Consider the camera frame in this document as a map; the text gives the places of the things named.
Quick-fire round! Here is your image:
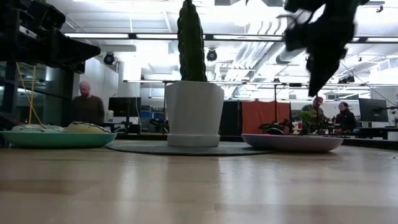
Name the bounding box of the orange curtain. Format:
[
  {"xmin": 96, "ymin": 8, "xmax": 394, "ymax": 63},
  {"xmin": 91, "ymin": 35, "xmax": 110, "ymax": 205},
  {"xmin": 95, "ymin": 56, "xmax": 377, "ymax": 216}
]
[{"xmin": 241, "ymin": 100, "xmax": 292, "ymax": 135}]

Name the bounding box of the lavender plate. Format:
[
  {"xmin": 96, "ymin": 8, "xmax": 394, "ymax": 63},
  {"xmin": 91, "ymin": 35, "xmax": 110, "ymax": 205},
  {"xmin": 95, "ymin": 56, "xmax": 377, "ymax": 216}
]
[{"xmin": 241, "ymin": 133, "xmax": 345, "ymax": 154}]

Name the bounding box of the black computer monitor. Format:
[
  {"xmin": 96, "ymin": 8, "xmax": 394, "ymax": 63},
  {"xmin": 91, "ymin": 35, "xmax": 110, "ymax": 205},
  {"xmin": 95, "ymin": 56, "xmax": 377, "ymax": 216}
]
[
  {"xmin": 108, "ymin": 96, "xmax": 142, "ymax": 125},
  {"xmin": 358, "ymin": 98, "xmax": 389, "ymax": 123}
]

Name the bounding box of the large chocolate sprinkled donut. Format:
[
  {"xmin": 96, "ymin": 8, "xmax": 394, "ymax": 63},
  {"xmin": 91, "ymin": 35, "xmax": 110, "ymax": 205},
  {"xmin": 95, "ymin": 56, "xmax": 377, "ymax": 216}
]
[{"xmin": 65, "ymin": 121, "xmax": 111, "ymax": 134}]

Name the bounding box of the person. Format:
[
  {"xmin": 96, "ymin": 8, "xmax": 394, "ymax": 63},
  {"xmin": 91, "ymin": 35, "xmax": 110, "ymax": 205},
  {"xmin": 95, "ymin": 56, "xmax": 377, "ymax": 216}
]
[
  {"xmin": 72, "ymin": 81, "xmax": 106, "ymax": 126},
  {"xmin": 300, "ymin": 96, "xmax": 326, "ymax": 126},
  {"xmin": 333, "ymin": 101, "xmax": 358, "ymax": 133}
]

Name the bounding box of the black overhead light bar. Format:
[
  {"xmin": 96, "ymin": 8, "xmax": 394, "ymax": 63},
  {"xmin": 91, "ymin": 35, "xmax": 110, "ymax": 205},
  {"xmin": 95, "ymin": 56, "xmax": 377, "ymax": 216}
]
[{"xmin": 63, "ymin": 32, "xmax": 398, "ymax": 44}]

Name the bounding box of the green cactus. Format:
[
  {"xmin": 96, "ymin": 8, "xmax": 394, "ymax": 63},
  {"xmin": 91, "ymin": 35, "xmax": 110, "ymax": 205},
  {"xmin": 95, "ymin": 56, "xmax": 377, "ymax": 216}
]
[{"xmin": 177, "ymin": 0, "xmax": 208, "ymax": 83}]

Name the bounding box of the black partition panel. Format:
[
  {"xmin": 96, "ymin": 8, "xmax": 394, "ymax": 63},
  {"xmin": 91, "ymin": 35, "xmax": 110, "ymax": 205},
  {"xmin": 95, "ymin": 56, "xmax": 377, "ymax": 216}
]
[{"xmin": 219, "ymin": 100, "xmax": 243, "ymax": 136}]

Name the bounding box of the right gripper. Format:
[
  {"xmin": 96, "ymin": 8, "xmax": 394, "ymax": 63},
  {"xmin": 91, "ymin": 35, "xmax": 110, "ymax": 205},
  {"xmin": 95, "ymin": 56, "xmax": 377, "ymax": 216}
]
[{"xmin": 283, "ymin": 8, "xmax": 357, "ymax": 98}]

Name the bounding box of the yellow extension cable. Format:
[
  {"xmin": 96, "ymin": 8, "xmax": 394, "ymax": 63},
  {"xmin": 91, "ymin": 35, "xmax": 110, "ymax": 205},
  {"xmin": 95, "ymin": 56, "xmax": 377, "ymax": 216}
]
[{"xmin": 16, "ymin": 62, "xmax": 44, "ymax": 126}]

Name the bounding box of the white faceted plant pot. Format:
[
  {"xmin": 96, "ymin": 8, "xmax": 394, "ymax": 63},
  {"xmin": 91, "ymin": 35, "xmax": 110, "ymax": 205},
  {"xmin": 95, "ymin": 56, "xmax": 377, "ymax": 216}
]
[{"xmin": 164, "ymin": 80, "xmax": 225, "ymax": 148}]

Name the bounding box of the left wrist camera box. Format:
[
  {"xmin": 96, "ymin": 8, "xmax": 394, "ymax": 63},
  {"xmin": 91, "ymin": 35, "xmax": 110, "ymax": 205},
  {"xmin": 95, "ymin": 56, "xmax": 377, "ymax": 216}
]
[{"xmin": 28, "ymin": 1, "xmax": 67, "ymax": 31}]

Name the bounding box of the round grey woven mat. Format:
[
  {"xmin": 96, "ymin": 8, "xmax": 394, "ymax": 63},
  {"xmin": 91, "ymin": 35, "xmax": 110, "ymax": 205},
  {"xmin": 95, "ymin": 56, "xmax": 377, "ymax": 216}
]
[{"xmin": 105, "ymin": 140, "xmax": 276, "ymax": 157}]

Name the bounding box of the green plate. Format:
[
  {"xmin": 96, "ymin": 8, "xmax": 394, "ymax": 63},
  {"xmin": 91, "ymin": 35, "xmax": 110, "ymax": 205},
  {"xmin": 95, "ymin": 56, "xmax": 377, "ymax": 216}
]
[{"xmin": 0, "ymin": 130, "xmax": 118, "ymax": 149}]

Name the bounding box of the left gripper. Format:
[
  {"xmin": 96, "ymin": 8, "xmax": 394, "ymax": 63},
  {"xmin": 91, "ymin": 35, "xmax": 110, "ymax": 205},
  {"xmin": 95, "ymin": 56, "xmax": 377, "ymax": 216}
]
[{"xmin": 14, "ymin": 27, "xmax": 101, "ymax": 72}]

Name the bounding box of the large mint frosted donut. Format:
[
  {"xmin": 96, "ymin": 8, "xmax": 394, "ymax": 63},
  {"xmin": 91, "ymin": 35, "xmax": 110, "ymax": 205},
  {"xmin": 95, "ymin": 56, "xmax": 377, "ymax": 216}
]
[{"xmin": 10, "ymin": 123, "xmax": 65, "ymax": 134}]

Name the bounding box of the black desk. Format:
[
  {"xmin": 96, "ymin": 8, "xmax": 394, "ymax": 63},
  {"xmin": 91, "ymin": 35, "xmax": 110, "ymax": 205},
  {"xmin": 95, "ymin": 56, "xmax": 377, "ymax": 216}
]
[{"xmin": 357, "ymin": 126, "xmax": 398, "ymax": 141}]

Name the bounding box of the small leafy green plant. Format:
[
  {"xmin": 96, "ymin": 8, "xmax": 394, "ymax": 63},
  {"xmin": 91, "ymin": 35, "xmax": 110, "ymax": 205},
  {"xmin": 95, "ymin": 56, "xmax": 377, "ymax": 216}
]
[{"xmin": 297, "ymin": 110, "xmax": 315, "ymax": 125}]

